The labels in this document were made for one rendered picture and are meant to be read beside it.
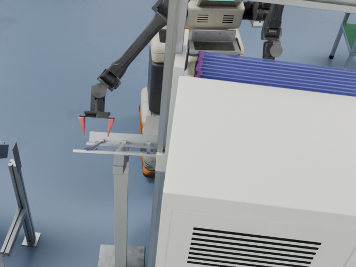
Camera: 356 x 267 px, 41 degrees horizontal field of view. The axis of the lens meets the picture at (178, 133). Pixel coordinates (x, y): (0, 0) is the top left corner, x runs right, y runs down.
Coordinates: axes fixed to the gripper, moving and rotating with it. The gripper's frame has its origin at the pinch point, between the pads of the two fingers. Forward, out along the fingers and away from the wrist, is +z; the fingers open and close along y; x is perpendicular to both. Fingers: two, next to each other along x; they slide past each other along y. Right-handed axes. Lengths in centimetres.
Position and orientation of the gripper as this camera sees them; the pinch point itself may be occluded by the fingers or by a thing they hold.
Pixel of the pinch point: (96, 133)
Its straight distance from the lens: 195.7
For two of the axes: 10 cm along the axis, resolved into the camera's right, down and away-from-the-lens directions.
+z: -0.6, 10.0, 0.4
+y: 10.0, 0.6, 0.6
